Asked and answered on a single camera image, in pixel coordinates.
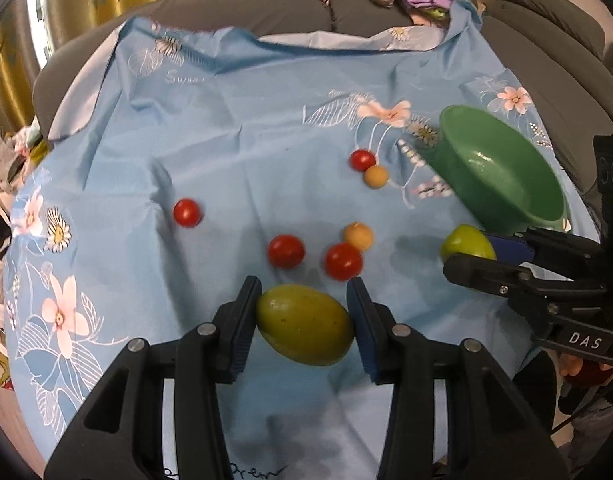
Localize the pile of patterned fabrics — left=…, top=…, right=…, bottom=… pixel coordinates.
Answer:
left=0, top=125, right=54, bottom=392

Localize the green plastic bowl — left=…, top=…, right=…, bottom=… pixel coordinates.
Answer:
left=425, top=104, right=567, bottom=236

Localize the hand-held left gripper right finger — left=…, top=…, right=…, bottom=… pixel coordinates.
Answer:
left=347, top=277, right=570, bottom=480

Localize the grey sofa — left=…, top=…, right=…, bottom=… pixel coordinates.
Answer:
left=32, top=0, right=613, bottom=201

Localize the large green mango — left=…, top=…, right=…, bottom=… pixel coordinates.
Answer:
left=256, top=284, right=355, bottom=367

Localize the small orange round fruit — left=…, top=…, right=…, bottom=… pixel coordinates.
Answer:
left=343, top=221, right=374, bottom=252
left=363, top=166, right=390, bottom=190

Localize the light blue floral cloth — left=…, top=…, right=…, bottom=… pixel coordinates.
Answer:
left=4, top=0, right=603, bottom=480

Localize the small green lime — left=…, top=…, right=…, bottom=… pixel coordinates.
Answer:
left=439, top=224, right=497, bottom=264

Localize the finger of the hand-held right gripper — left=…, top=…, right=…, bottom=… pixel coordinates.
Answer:
left=483, top=226, right=607, bottom=285
left=443, top=253, right=608, bottom=323

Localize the red cherry tomato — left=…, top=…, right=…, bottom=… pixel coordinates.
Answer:
left=325, top=242, right=363, bottom=281
left=173, top=198, right=204, bottom=229
left=267, top=234, right=306, bottom=269
left=349, top=149, right=377, bottom=173

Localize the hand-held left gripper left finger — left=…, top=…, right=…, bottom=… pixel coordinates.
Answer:
left=44, top=276, right=262, bottom=480

